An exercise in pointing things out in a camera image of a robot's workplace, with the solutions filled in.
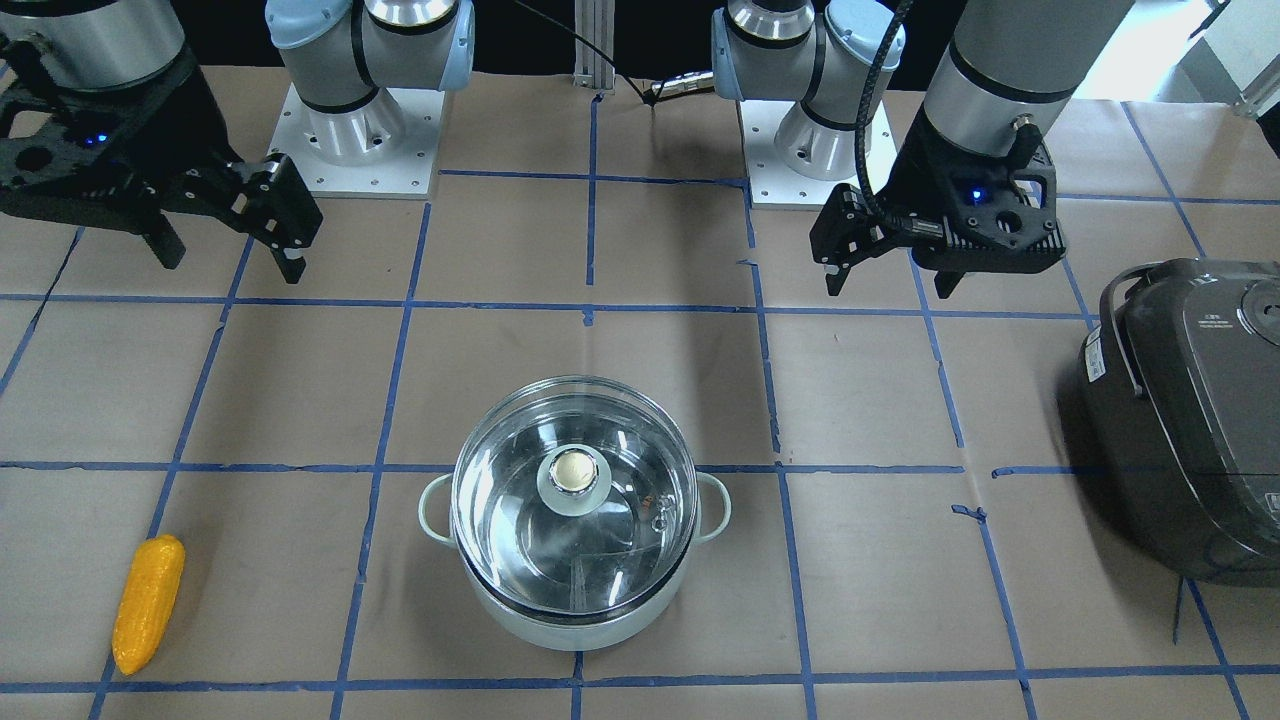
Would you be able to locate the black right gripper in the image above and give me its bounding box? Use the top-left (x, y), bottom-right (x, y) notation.
top-left (1, 40), bottom-right (324, 284)

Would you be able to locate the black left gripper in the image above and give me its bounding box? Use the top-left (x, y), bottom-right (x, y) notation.
top-left (808, 111), bottom-right (1068, 299)

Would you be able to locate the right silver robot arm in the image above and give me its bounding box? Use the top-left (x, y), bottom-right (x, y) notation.
top-left (3, 1), bottom-right (476, 284)

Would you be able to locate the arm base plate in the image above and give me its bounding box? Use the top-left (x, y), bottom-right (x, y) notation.
top-left (739, 100), bottom-right (858, 211)
top-left (269, 86), bottom-right (451, 201)

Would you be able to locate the yellow corn cob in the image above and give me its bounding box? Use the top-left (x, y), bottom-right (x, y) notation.
top-left (111, 534), bottom-right (186, 676)

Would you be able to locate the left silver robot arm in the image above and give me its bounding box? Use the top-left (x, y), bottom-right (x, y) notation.
top-left (710, 1), bottom-right (1132, 299)

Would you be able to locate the glass pot lid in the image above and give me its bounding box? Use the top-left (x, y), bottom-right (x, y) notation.
top-left (451, 375), bottom-right (699, 612)

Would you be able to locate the aluminium frame post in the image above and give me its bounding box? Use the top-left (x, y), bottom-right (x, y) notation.
top-left (573, 1), bottom-right (616, 94)

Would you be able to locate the pale green electric pot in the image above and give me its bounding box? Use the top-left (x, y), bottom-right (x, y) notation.
top-left (419, 375), bottom-right (733, 653)

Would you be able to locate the black rice cooker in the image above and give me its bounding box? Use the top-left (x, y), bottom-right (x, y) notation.
top-left (1080, 258), bottom-right (1279, 588)

